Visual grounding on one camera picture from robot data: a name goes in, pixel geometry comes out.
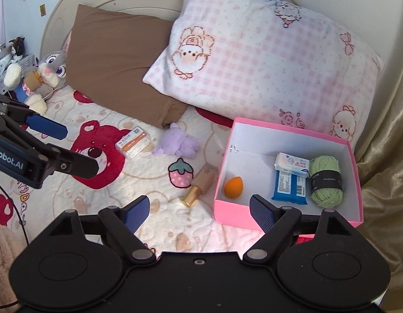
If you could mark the white tissue pack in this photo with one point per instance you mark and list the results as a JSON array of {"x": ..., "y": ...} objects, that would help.
[{"x": 291, "y": 164}]

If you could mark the green yarn ball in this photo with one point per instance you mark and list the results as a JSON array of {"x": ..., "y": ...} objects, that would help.
[{"x": 327, "y": 182}]

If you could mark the blue wet wipes packet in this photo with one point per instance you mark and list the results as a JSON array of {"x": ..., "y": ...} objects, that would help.
[{"x": 288, "y": 187}]

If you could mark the pink checked pillow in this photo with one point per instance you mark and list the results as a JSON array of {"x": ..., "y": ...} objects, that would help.
[{"x": 260, "y": 55}]

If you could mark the pink cardboard box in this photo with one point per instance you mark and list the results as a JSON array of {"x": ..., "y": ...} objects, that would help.
[{"x": 250, "y": 143}]

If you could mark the grey rabbit plush toy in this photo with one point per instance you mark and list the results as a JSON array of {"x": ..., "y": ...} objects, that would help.
[{"x": 51, "y": 68}]

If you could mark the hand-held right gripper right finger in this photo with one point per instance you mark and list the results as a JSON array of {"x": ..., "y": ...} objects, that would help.
[{"x": 262, "y": 214}]

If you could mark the cluttered bedside table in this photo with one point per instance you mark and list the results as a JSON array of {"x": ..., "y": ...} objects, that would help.
[{"x": 1, "y": 62}]

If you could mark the black white plush figure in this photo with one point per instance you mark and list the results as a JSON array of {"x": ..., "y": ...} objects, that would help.
[{"x": 17, "y": 47}]

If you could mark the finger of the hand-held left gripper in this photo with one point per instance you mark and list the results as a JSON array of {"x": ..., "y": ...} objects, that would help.
[
  {"x": 48, "y": 127},
  {"x": 74, "y": 166}
]

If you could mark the clear floss pick box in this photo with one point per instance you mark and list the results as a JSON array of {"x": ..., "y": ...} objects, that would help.
[{"x": 133, "y": 142}]

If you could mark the orange makeup sponge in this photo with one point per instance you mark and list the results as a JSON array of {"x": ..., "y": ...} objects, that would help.
[{"x": 233, "y": 187}]

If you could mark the person's fluffy clothing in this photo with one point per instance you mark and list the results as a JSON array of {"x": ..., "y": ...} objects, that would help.
[{"x": 4, "y": 267}]

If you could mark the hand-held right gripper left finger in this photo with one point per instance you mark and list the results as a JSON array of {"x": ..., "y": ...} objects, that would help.
[{"x": 138, "y": 213}]

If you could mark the gold foundation bottle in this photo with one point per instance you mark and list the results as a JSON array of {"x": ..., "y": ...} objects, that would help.
[{"x": 204, "y": 177}]

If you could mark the brown pillow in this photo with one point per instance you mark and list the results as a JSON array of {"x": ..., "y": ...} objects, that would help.
[{"x": 113, "y": 65}]

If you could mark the purple plush toy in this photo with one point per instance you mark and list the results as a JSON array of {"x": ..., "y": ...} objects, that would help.
[{"x": 178, "y": 140}]

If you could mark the gold curtain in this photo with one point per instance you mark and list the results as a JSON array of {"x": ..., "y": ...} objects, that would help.
[{"x": 387, "y": 169}]

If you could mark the printed bear blanket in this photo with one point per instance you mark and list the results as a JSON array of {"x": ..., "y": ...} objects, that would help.
[{"x": 123, "y": 182}]

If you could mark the yellow wall sticker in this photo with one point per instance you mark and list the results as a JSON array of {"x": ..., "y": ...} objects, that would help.
[{"x": 42, "y": 9}]

